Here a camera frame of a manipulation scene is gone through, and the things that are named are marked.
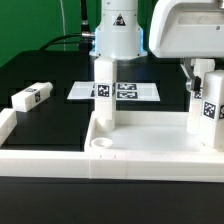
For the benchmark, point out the white U-shaped obstacle frame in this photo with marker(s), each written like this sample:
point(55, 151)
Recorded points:
point(113, 164)

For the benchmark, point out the white desk top tray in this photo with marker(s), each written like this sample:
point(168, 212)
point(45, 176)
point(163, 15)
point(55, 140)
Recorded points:
point(149, 131)

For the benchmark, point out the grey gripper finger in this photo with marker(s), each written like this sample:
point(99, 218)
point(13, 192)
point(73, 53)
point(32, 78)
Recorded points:
point(193, 82)

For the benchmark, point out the white marker base sheet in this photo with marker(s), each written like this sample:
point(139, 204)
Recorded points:
point(123, 91)

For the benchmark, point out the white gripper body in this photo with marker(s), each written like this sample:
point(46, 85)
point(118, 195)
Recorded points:
point(187, 29)

